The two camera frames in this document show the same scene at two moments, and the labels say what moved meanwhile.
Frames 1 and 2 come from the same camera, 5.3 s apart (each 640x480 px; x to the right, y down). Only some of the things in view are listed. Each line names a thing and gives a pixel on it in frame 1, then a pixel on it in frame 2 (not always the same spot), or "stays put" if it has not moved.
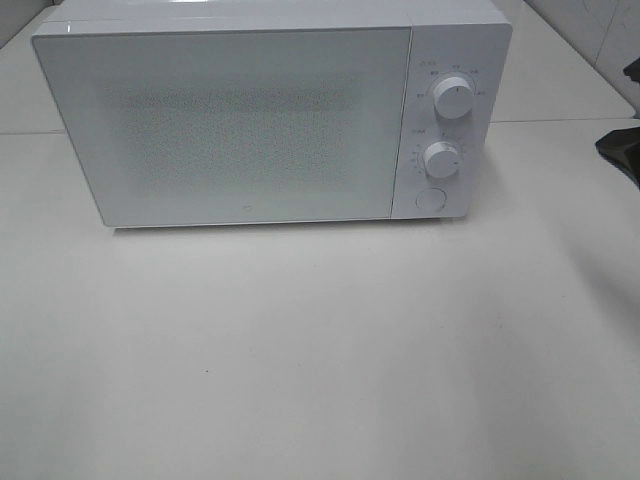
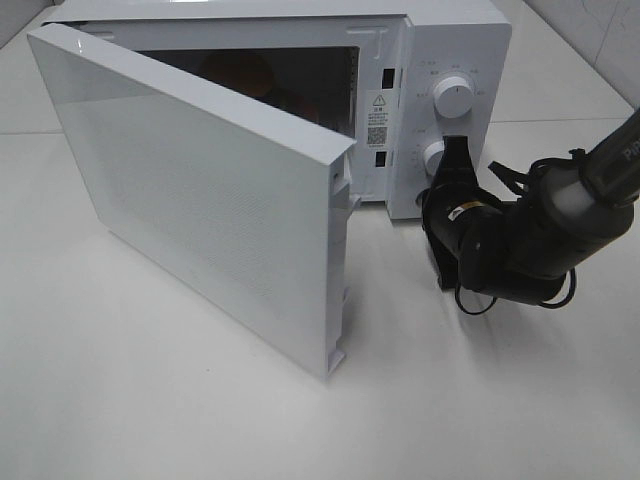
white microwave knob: x=453 y=97 stays put
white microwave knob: x=440 y=159 stays put
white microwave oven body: x=257 y=112 stays put
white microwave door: x=198 y=126 to x=243 y=207
